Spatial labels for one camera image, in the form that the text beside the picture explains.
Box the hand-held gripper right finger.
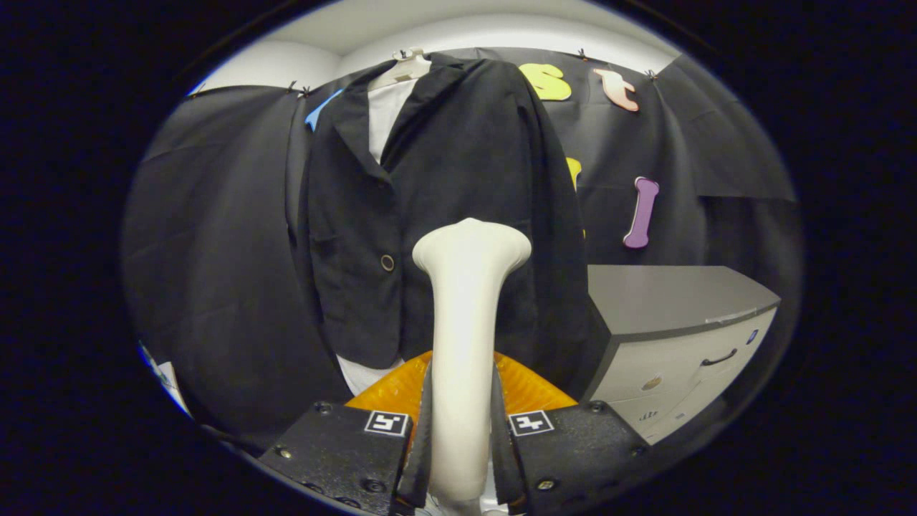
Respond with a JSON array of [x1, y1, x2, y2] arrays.
[[493, 351, 660, 516]]

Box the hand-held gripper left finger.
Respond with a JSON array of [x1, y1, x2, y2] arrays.
[[256, 351, 433, 516]]

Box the white garment steamer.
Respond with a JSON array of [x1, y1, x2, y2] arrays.
[[412, 217, 533, 516]]

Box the black blazer jacket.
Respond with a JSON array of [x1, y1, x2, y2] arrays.
[[287, 54, 592, 391]]

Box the white shirt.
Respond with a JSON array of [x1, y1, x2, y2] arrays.
[[337, 77, 420, 396]]

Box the white clothes hanger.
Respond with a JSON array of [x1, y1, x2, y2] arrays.
[[369, 49, 433, 90]]

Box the grey cabinet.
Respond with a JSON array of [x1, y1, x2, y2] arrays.
[[580, 264, 782, 445]]

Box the black backdrop cloth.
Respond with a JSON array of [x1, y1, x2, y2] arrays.
[[122, 47, 803, 452]]

